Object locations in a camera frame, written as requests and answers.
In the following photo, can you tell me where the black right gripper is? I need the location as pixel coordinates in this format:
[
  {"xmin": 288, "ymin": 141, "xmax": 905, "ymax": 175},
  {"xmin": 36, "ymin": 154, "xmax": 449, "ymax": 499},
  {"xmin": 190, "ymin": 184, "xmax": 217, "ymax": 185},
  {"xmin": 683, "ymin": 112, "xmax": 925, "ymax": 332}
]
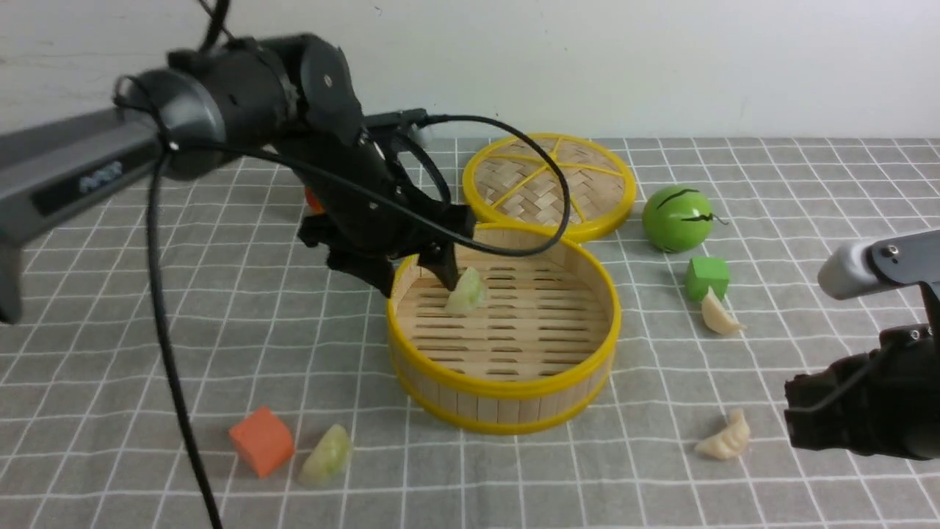
[{"xmin": 784, "ymin": 325, "xmax": 939, "ymax": 461}]

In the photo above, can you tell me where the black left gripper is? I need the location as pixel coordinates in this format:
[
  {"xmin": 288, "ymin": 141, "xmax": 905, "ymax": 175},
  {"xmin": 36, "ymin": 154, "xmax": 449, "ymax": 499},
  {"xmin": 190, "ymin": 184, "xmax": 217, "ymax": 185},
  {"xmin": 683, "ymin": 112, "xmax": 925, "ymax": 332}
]
[{"xmin": 273, "ymin": 133, "xmax": 476, "ymax": 299}]

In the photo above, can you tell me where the white dumpling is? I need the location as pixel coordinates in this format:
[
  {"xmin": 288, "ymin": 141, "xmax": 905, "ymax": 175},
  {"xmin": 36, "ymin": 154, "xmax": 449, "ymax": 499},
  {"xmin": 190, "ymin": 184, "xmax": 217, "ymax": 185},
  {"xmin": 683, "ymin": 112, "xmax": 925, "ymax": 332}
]
[
  {"xmin": 694, "ymin": 409, "xmax": 751, "ymax": 460},
  {"xmin": 701, "ymin": 287, "xmax": 746, "ymax": 336}
]

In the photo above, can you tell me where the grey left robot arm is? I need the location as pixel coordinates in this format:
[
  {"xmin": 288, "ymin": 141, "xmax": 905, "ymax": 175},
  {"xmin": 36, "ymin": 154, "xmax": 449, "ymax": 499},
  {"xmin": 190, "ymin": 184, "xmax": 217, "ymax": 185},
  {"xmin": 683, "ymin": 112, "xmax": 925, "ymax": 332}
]
[{"xmin": 1, "ymin": 34, "xmax": 476, "ymax": 324}]

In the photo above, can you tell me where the woven bamboo steamer lid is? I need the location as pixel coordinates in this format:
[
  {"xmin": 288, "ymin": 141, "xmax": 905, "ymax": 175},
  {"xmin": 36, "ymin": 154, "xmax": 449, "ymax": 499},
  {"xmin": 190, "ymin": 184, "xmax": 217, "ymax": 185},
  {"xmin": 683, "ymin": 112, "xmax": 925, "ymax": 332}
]
[{"xmin": 461, "ymin": 134, "xmax": 637, "ymax": 243}]

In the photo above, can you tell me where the bamboo steamer tray yellow rim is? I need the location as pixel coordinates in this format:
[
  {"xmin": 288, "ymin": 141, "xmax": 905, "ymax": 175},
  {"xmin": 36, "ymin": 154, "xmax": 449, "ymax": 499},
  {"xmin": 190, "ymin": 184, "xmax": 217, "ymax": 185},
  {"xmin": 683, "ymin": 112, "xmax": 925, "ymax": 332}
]
[{"xmin": 386, "ymin": 239, "xmax": 622, "ymax": 435}]

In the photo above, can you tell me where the orange plastic pear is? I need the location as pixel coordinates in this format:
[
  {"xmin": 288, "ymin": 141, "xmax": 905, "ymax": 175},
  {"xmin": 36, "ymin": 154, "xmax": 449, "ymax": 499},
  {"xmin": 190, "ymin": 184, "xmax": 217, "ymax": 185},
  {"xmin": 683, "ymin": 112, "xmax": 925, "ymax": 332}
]
[{"xmin": 303, "ymin": 187, "xmax": 325, "ymax": 215}]

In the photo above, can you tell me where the grey checked tablecloth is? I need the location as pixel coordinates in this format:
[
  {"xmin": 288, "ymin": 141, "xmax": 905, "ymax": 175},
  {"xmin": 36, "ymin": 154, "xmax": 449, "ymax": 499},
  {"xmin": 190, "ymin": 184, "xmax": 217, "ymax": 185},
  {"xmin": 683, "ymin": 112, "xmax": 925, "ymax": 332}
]
[{"xmin": 1, "ymin": 138, "xmax": 939, "ymax": 528}]

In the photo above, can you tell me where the green wooden cube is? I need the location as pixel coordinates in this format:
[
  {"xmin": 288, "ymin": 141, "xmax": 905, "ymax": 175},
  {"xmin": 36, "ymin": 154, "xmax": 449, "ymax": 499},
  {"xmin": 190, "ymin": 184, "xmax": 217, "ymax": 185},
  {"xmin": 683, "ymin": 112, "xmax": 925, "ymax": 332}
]
[{"xmin": 684, "ymin": 256, "xmax": 731, "ymax": 302}]

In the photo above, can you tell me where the orange wooden cube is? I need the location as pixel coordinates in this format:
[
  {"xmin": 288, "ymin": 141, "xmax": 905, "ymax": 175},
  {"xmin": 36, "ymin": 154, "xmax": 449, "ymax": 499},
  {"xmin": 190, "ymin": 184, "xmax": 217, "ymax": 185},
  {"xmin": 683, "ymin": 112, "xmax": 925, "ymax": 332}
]
[{"xmin": 228, "ymin": 406, "xmax": 295, "ymax": 478}]

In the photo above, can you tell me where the green toy watermelon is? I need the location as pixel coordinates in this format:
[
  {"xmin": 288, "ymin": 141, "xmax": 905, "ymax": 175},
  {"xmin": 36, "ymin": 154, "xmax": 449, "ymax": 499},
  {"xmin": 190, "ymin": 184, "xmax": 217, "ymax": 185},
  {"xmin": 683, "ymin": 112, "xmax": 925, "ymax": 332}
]
[{"xmin": 642, "ymin": 184, "xmax": 729, "ymax": 253}]

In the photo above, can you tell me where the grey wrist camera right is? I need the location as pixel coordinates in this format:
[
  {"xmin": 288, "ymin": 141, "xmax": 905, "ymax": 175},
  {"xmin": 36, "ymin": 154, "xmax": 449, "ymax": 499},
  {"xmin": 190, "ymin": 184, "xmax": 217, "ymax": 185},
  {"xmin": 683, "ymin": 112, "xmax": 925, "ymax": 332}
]
[{"xmin": 818, "ymin": 228, "xmax": 939, "ymax": 334}]

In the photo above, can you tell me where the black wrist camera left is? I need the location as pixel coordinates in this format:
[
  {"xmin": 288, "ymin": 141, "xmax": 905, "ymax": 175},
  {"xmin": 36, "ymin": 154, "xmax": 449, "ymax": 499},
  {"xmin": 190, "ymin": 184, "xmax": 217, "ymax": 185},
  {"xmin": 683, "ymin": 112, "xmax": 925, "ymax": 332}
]
[{"xmin": 364, "ymin": 108, "xmax": 433, "ymax": 148}]

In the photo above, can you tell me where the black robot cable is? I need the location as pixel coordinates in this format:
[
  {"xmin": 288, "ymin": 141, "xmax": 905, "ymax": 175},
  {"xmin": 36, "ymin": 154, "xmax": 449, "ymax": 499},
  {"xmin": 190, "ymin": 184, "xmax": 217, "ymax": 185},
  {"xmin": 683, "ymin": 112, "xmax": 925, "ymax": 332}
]
[{"xmin": 112, "ymin": 0, "xmax": 572, "ymax": 529}]

